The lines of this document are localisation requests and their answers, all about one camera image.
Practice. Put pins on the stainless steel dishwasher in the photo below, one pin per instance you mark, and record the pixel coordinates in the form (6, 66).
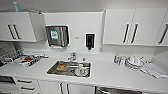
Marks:
(116, 91)

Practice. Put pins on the black soap dispenser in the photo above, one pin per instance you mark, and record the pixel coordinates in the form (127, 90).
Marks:
(90, 40)

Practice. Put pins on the chrome faucet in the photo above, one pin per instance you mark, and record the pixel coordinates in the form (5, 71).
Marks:
(72, 57)

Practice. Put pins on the white mug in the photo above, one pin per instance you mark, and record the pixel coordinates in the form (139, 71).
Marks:
(81, 70)

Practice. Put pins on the steel paper towel dispenser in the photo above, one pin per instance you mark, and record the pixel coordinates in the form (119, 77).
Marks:
(57, 36)

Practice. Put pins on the orange bowl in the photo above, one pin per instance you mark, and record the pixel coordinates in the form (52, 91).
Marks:
(62, 67)

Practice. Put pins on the blue dish soap bottle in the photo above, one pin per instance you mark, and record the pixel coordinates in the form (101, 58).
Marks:
(117, 59)

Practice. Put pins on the small white bottle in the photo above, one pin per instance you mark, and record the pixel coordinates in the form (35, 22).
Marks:
(122, 61)

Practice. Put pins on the steel sink basin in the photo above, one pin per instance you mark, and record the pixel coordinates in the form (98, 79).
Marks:
(51, 70)

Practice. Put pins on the white two-door base cabinet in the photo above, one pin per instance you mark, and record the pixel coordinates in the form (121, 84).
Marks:
(66, 88)

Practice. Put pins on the stack of white plates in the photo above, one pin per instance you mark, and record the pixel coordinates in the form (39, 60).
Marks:
(136, 63)

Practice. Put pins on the small red container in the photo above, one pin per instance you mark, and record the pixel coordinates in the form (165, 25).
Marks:
(28, 59)

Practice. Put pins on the white drawer unit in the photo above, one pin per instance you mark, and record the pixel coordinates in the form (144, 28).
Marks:
(28, 86)

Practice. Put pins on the light blue bottle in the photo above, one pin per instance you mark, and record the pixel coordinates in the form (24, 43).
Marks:
(16, 6)

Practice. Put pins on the black built-in microwave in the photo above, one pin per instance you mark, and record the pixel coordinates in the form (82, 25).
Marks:
(6, 79)

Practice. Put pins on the small wall label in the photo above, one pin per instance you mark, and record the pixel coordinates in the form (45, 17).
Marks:
(77, 37)

